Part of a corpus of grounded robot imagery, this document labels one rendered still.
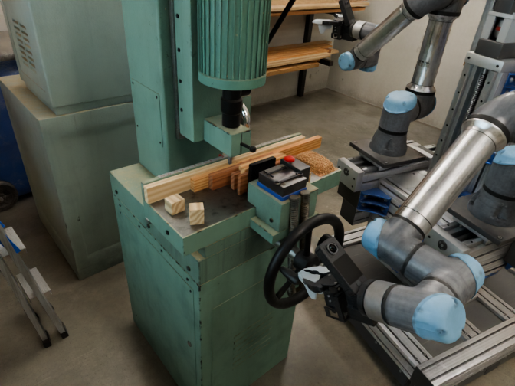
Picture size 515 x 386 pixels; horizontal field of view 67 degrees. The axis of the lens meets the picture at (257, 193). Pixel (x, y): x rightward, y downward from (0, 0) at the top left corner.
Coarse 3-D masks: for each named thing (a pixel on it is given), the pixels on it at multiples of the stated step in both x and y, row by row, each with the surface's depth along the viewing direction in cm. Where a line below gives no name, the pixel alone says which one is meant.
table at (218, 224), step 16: (336, 176) 127; (192, 192) 110; (208, 192) 110; (224, 192) 111; (320, 192) 125; (144, 208) 107; (160, 208) 102; (208, 208) 104; (224, 208) 104; (240, 208) 105; (160, 224) 101; (176, 224) 97; (208, 224) 98; (224, 224) 100; (240, 224) 105; (256, 224) 105; (176, 240) 96; (192, 240) 95; (208, 240) 99; (272, 240) 101
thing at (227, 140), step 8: (208, 120) 111; (216, 120) 111; (208, 128) 111; (216, 128) 108; (224, 128) 107; (232, 128) 107; (240, 128) 108; (208, 136) 113; (216, 136) 110; (224, 136) 107; (232, 136) 104; (240, 136) 106; (248, 136) 108; (216, 144) 111; (224, 144) 108; (232, 144) 105; (248, 144) 109; (224, 152) 109; (232, 152) 107; (240, 152) 109
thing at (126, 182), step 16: (112, 176) 135; (128, 176) 134; (144, 176) 134; (128, 192) 127; (128, 208) 132; (144, 224) 124; (160, 240) 118; (256, 240) 113; (176, 256) 111; (192, 256) 103; (224, 256) 106; (240, 256) 111; (192, 272) 106; (208, 272) 105; (224, 272) 110
